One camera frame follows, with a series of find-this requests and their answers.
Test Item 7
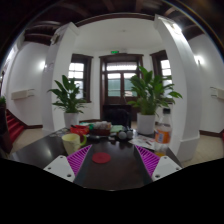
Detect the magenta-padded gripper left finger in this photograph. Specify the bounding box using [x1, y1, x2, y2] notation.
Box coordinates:
[43, 144, 94, 184]

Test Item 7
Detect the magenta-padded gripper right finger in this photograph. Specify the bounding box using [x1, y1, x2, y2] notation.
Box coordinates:
[133, 144, 183, 186]

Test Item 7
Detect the orange drink plastic bottle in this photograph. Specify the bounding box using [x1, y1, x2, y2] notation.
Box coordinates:
[153, 108, 173, 158]

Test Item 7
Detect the printed paper leaflet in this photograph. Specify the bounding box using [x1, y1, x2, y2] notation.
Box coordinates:
[128, 134, 156, 151]

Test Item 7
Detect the red box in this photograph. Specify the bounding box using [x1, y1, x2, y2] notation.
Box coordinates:
[69, 124, 90, 136]

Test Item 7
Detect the flat round red coaster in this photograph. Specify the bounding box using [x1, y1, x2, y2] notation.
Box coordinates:
[91, 152, 112, 165]

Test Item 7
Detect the silver-headed black microphone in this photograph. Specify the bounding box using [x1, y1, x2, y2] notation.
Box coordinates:
[117, 130, 128, 140]
[125, 129, 135, 140]

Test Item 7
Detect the red carpeted staircase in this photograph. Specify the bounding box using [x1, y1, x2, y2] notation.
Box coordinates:
[4, 109, 26, 144]

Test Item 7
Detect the green notebook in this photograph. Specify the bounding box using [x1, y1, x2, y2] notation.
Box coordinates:
[109, 124, 125, 134]

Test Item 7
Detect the small potted plant white pot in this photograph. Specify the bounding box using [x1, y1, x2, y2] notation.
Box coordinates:
[47, 74, 89, 129]

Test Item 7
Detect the black office chair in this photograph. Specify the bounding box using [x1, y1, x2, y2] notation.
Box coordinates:
[102, 103, 133, 128]

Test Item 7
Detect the large potted plant white pot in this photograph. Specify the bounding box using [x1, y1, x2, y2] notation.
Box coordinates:
[127, 65, 184, 136]

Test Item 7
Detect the dark-framed wide window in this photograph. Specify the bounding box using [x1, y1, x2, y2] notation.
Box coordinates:
[68, 53, 94, 103]

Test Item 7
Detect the dark-framed narrow window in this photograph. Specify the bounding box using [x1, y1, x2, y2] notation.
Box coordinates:
[149, 49, 174, 88]

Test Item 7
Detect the pale yellow mug green handle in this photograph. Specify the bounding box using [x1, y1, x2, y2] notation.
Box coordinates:
[61, 133, 88, 156]

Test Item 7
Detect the white wall unit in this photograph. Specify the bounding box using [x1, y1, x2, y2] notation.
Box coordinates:
[209, 86, 224, 100]
[10, 88, 36, 101]

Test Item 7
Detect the glowing wall lamp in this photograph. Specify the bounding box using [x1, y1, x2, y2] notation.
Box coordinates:
[194, 54, 204, 66]

